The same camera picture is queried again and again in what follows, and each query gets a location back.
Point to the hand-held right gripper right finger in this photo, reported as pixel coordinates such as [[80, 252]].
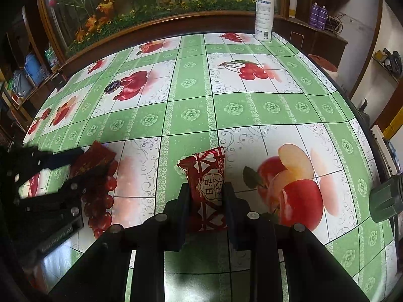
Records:
[[229, 204]]

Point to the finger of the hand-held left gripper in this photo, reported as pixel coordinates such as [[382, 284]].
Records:
[[85, 181], [58, 159]]

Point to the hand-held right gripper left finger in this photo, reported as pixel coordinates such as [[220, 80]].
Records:
[[184, 204]]

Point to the dark red gold-print packet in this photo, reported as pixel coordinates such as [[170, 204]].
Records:
[[93, 160]]

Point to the red white patterned snack packet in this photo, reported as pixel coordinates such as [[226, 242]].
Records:
[[207, 188]]

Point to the wooden shelf cabinet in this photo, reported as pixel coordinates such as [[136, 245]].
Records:
[[44, 89]]

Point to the grey-blue plastic jug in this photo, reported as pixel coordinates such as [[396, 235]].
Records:
[[20, 83]]

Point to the small black round lid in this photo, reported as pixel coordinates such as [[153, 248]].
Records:
[[112, 86]]

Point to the green fruit-print tablecloth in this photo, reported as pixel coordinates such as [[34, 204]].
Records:
[[189, 113]]

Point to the blue plastic bottle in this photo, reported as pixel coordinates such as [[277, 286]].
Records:
[[32, 69]]

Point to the green plastic bottle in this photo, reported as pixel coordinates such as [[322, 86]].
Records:
[[51, 56]]

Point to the dark green plastic object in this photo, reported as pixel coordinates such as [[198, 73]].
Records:
[[388, 198]]

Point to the white power strip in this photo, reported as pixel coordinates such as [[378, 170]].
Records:
[[382, 146]]

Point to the red round lid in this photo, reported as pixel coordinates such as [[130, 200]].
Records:
[[322, 61]]

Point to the flower mural panel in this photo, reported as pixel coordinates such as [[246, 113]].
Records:
[[141, 6]]

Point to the wooden sideboard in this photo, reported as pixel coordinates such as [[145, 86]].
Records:
[[318, 42]]

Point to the white spray bottle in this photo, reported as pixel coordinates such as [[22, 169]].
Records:
[[263, 14]]

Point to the purple spray can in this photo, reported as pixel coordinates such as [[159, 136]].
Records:
[[321, 16], [314, 14]]

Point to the cluttered wall shelf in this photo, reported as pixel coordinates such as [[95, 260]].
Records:
[[388, 60]]

